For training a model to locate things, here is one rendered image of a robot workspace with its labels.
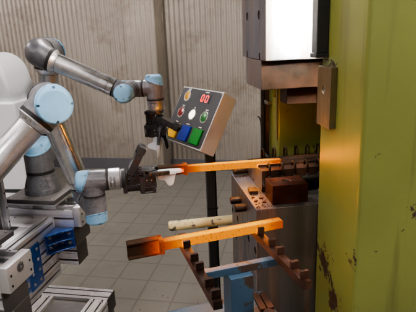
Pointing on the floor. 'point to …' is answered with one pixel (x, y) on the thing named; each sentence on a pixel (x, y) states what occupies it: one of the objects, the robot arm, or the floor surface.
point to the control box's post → (211, 215)
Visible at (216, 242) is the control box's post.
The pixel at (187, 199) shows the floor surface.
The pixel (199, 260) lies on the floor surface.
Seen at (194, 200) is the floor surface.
